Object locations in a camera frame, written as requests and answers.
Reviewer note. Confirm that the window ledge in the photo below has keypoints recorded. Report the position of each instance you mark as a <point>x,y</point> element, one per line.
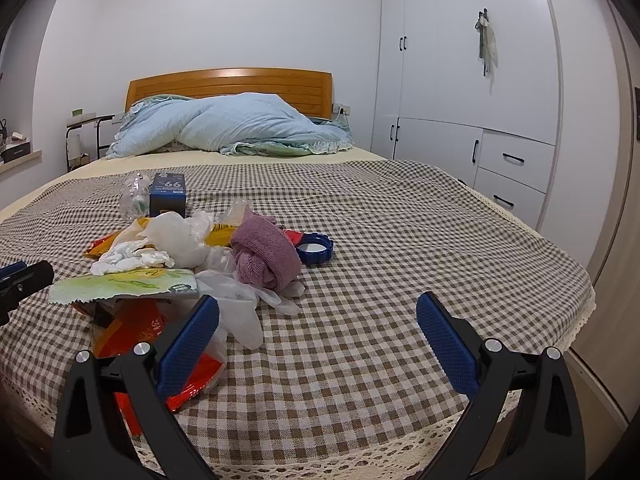
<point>22,162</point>

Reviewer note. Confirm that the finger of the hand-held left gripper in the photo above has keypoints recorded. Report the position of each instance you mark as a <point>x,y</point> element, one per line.
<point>37,275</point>

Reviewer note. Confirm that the white wardrobe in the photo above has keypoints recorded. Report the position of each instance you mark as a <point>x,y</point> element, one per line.
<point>440,85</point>

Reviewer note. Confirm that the white crumpled tissue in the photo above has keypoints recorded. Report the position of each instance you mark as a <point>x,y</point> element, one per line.
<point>130,259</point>

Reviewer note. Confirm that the brown checked blanket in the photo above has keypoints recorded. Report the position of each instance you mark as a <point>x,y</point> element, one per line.
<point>400,240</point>

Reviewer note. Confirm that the mauve towel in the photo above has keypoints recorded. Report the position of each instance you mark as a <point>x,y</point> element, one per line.
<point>265,255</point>

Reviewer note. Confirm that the black box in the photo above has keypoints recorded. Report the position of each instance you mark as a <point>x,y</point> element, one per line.
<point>17,151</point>

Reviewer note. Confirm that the bedside table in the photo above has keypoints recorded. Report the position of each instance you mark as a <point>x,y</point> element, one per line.
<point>80,121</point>

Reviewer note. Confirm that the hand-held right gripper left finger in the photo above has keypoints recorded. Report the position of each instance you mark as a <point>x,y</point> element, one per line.
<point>187,345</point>

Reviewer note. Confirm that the green kiwi snack packet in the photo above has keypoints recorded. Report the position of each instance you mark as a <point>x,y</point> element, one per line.
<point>125,285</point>

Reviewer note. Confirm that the clear plastic glove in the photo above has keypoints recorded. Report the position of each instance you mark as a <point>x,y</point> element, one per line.
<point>240,310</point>

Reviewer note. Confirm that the blue cardboard box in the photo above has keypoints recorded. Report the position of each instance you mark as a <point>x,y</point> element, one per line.
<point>167,200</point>

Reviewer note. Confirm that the pale yellow bed sheet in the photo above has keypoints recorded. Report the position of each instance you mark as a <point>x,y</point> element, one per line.
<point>150,162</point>

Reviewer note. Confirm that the light blue quilt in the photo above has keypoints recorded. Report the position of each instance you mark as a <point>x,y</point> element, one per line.
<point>225,125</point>

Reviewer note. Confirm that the wooden bed frame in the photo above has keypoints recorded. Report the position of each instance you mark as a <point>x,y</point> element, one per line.
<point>225,85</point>

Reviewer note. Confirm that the yellow snack packet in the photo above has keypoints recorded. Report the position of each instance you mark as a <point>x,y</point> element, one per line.
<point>222,234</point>

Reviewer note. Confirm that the orange red snack packet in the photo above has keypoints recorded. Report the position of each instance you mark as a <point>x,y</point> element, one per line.
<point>145,325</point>

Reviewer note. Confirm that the small red snack packet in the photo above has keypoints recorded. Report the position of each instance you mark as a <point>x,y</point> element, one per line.
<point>292,236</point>

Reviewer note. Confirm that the blue jar lid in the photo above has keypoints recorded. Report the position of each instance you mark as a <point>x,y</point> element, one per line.
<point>320,257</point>

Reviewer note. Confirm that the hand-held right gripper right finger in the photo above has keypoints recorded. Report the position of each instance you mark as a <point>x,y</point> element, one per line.
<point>447,345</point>

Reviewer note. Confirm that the white wall socket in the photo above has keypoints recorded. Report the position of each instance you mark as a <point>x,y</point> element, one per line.
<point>341,109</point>

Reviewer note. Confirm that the bag hanging on hook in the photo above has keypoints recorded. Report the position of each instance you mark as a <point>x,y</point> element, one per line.
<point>490,45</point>

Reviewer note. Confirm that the crushed clear plastic bottle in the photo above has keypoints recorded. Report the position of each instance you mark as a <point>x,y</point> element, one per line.
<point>132,195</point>

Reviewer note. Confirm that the beige door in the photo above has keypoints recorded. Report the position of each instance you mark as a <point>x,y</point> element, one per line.
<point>615,210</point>

